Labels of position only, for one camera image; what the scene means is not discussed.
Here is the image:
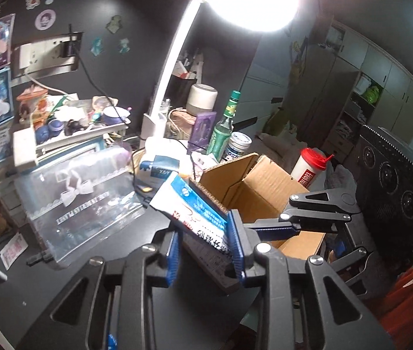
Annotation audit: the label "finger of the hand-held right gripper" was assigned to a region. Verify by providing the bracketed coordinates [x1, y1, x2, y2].
[327, 246, 377, 300]
[245, 189, 362, 244]

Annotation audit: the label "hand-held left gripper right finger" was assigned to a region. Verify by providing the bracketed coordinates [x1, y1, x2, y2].
[226, 209, 397, 350]

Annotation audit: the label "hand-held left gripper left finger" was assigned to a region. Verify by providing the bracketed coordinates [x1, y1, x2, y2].
[17, 230, 182, 350]

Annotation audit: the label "brown cardboard box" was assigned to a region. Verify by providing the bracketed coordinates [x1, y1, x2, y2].
[189, 152, 327, 261]

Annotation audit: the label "blue white printed packet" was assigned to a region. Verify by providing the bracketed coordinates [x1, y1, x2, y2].
[149, 172, 241, 296]

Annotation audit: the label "orange cloth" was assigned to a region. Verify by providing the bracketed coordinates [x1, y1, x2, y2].
[372, 267, 413, 338]

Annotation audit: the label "white cup red lid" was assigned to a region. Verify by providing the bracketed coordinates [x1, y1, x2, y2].
[290, 147, 336, 191]

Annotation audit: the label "white can blue label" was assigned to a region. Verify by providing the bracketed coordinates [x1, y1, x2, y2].
[223, 132, 253, 163]

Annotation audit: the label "green plush toy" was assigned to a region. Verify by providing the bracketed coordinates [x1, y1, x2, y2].
[360, 84, 383, 103]

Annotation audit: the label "small blue white box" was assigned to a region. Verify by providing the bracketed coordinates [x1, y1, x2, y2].
[140, 155, 180, 180]

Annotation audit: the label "white wardrobe cabinets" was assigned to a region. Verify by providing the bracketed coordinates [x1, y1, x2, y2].
[241, 20, 413, 161]

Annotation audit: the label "clear plastic box with bow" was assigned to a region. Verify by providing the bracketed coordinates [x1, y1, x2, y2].
[14, 145, 146, 267]

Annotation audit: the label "green glass bottle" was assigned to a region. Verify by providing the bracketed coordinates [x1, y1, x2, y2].
[206, 90, 243, 163]

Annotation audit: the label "purple box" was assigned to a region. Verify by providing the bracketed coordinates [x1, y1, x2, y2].
[187, 111, 217, 155]

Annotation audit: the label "white cylindrical humidifier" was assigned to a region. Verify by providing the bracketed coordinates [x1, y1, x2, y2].
[185, 83, 218, 116]

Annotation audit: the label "yellow cartoon wardrobe sticker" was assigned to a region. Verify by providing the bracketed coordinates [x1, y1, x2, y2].
[290, 36, 309, 83]

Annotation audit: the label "purple cup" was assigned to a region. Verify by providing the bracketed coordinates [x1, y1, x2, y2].
[102, 106, 133, 125]

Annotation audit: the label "pink paper slip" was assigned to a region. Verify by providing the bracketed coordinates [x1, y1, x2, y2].
[0, 231, 29, 271]

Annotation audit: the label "white tray of trinkets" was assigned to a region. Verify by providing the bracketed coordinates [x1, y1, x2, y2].
[12, 93, 131, 170]

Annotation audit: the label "white desk lamp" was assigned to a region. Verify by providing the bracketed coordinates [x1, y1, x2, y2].
[141, 0, 300, 144]

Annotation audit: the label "black plug adapter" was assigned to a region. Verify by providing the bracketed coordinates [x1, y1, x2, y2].
[61, 25, 80, 60]

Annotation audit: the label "round badge sticker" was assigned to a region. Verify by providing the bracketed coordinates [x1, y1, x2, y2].
[34, 9, 57, 30]

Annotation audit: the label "black power cable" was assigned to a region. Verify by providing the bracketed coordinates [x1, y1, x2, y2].
[68, 24, 145, 146]

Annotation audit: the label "white wall socket plate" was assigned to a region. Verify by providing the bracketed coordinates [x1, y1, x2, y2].
[10, 32, 83, 78]

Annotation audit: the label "green figure wall sticker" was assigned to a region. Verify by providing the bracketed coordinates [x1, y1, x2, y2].
[105, 15, 124, 32]

